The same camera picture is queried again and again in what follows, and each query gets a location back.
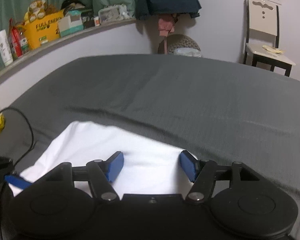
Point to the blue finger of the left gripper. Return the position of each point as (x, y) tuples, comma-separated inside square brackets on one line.
[(17, 181)]

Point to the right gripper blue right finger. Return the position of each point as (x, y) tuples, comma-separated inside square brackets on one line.
[(190, 165)]

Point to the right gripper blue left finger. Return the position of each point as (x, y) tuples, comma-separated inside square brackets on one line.
[(113, 166)]

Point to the white long-sleeve shirt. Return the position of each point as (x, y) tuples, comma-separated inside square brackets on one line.
[(150, 167)]

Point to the white plastic bag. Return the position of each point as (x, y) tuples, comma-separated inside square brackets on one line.
[(191, 52)]

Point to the green drink bottle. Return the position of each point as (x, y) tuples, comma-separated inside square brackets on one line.
[(23, 43)]

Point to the tall white bottle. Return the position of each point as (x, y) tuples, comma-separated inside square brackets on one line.
[(5, 50)]

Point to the red milk carton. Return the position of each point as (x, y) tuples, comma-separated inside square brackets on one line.
[(14, 39)]

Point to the yellow cardboard box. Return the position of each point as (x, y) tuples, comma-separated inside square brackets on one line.
[(43, 30)]

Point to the yellow cloth on chair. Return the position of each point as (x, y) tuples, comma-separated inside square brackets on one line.
[(272, 49)]

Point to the pink hanging cloth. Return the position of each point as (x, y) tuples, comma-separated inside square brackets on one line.
[(166, 24)]

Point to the white teal tissue box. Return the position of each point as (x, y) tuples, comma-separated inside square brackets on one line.
[(70, 23)]

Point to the clear zip pouch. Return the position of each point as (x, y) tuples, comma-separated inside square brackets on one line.
[(113, 13)]

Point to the brown plush monkey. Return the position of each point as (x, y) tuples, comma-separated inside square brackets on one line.
[(36, 10)]

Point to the white wooden chair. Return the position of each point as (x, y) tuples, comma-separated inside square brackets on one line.
[(263, 27)]

